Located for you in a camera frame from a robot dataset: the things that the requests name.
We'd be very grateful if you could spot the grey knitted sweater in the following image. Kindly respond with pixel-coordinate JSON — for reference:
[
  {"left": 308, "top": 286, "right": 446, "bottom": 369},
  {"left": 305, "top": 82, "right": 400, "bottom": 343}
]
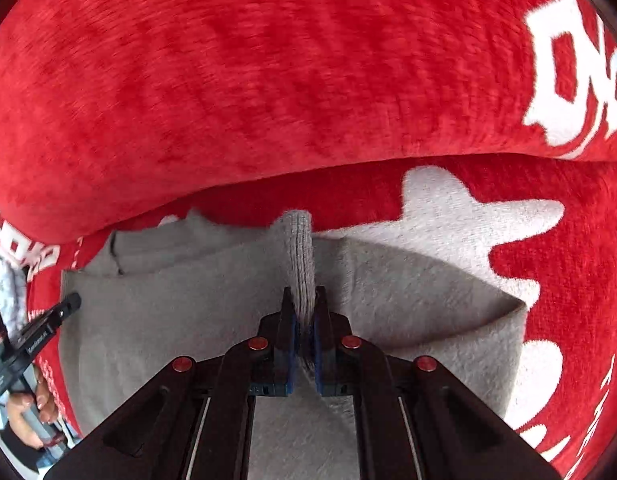
[{"left": 59, "top": 209, "right": 530, "bottom": 480}]

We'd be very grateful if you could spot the person's left hand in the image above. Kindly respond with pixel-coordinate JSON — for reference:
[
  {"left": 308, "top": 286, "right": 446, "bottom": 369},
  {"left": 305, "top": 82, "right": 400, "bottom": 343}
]
[{"left": 7, "top": 366, "right": 60, "bottom": 451}]

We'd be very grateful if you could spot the white floral cloth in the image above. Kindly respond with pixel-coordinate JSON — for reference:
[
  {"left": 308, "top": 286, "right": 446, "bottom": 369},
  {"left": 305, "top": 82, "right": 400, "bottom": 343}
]
[{"left": 0, "top": 256, "right": 26, "bottom": 350}]

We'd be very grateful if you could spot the red blanket with white characters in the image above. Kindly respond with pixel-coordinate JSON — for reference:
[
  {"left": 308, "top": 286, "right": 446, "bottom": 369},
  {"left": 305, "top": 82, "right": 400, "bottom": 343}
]
[{"left": 0, "top": 0, "right": 617, "bottom": 479}]

